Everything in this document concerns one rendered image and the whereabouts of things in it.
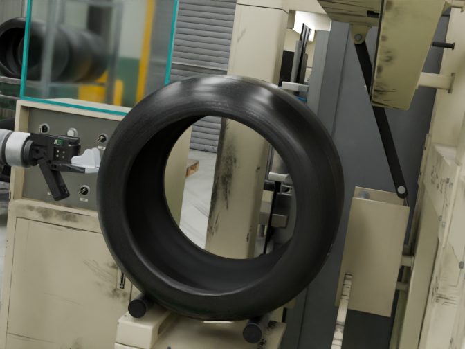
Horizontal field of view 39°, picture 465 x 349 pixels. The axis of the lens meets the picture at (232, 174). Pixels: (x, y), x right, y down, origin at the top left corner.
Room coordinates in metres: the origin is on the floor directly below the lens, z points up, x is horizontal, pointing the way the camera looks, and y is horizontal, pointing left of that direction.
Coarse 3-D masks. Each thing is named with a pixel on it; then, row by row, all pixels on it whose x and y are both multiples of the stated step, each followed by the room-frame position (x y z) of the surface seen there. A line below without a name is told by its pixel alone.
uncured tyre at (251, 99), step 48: (192, 96) 1.44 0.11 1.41; (240, 96) 1.42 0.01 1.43; (288, 96) 1.51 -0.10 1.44; (144, 144) 1.47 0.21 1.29; (288, 144) 1.39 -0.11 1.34; (96, 192) 1.51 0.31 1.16; (144, 192) 1.73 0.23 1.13; (336, 192) 1.41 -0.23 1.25; (144, 240) 1.68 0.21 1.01; (288, 240) 1.68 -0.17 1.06; (144, 288) 1.46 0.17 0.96; (192, 288) 1.44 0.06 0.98; (240, 288) 1.41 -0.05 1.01; (288, 288) 1.39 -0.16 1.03
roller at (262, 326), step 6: (270, 312) 1.53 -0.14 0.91; (252, 318) 1.46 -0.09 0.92; (258, 318) 1.46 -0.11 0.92; (264, 318) 1.48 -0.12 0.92; (270, 318) 1.52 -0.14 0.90; (246, 324) 1.44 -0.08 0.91; (252, 324) 1.42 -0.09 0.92; (258, 324) 1.43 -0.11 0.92; (264, 324) 1.45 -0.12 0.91; (246, 330) 1.41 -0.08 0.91; (252, 330) 1.41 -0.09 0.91; (258, 330) 1.41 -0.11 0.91; (264, 330) 1.45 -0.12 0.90; (246, 336) 1.41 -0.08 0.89; (252, 336) 1.41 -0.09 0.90; (258, 336) 1.41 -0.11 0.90; (252, 342) 1.41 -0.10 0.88
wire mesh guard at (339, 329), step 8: (344, 280) 1.60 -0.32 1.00; (344, 288) 1.53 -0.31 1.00; (344, 296) 1.47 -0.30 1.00; (344, 304) 1.42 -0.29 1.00; (344, 312) 1.36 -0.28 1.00; (336, 320) 1.32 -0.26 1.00; (344, 320) 1.32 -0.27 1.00; (336, 328) 1.26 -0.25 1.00; (336, 336) 1.22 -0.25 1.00; (336, 344) 1.18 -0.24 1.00
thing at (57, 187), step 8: (40, 160) 1.62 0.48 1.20; (40, 168) 1.61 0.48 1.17; (48, 168) 1.61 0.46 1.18; (48, 176) 1.61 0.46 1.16; (56, 176) 1.62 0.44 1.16; (48, 184) 1.61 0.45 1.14; (56, 184) 1.60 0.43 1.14; (64, 184) 1.64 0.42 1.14; (56, 192) 1.60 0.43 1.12; (64, 192) 1.61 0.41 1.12; (56, 200) 1.61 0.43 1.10
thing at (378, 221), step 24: (360, 192) 1.84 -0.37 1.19; (384, 192) 1.84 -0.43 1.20; (360, 216) 1.67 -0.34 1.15; (384, 216) 1.65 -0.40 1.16; (408, 216) 1.64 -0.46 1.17; (360, 240) 1.66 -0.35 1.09; (384, 240) 1.65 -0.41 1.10; (360, 264) 1.66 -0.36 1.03; (384, 264) 1.65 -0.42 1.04; (360, 288) 1.66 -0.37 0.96; (384, 288) 1.65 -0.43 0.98; (384, 312) 1.65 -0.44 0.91
